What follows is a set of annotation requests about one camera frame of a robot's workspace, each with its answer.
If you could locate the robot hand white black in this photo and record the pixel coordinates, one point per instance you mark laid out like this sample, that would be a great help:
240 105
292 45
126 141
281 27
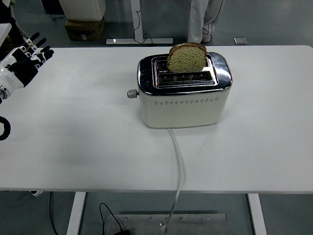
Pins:
23 71

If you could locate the cream chrome two-slot toaster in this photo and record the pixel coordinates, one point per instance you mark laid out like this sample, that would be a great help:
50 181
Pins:
183 112

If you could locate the white side table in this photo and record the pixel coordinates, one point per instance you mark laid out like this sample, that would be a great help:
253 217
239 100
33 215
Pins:
4 30

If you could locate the small white black object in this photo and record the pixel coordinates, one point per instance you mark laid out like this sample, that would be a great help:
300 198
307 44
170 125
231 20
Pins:
36 193

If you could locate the grey toaster lever knob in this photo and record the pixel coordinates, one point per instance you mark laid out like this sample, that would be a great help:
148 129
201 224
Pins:
132 93

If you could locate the grey metal plate with screws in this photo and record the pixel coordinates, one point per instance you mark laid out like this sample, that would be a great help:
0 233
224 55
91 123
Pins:
195 224

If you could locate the brown bread slice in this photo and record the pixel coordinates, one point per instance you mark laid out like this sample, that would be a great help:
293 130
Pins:
187 60

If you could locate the white desk leg with foot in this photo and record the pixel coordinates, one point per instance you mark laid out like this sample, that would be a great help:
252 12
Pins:
137 19

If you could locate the white table leg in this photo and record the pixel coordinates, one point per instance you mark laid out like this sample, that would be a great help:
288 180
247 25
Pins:
257 215
75 213

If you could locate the person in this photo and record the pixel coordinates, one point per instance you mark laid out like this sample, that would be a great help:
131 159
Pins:
198 19

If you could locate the grey floor socket plate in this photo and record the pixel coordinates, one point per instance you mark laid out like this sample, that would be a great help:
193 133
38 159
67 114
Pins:
240 40

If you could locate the brown cardboard box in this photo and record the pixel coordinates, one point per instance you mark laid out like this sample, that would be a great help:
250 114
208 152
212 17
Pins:
84 29

